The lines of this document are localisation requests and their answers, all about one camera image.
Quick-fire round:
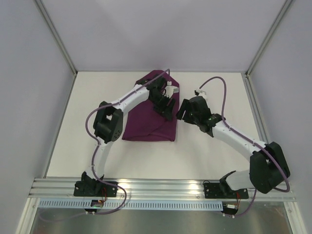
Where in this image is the white slotted cable duct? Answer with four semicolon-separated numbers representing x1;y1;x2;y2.
39;199;223;211

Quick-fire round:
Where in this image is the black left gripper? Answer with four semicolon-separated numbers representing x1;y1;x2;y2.
150;93;176;120

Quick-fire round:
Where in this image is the aluminium frame post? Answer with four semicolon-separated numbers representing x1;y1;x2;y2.
245;0;295;78
33;0;78;77

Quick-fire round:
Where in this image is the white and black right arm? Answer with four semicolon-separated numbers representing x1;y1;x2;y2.
176;96;291;197

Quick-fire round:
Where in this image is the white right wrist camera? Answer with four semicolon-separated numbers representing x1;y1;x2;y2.
194;89;207;98

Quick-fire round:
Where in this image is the aluminium frame post left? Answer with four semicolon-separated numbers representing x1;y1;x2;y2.
33;0;78;77

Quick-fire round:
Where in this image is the aluminium frame post right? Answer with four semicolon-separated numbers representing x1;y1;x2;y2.
245;0;295;78

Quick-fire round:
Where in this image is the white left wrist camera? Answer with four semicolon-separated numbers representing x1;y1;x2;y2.
164;81;179;98

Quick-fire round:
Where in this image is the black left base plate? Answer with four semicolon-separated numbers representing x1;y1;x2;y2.
73;181;117;197

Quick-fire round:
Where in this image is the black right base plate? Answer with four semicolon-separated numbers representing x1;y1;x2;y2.
203;180;249;199

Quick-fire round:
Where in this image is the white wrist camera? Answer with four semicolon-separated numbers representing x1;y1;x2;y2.
164;81;179;98
194;89;207;98

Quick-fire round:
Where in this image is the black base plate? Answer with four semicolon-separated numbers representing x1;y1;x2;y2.
203;180;249;199
73;181;117;197

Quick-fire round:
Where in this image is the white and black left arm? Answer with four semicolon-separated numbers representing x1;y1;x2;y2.
74;74;179;197

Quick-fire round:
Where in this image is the purple cloth drape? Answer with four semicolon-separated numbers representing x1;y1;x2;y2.
121;70;181;142

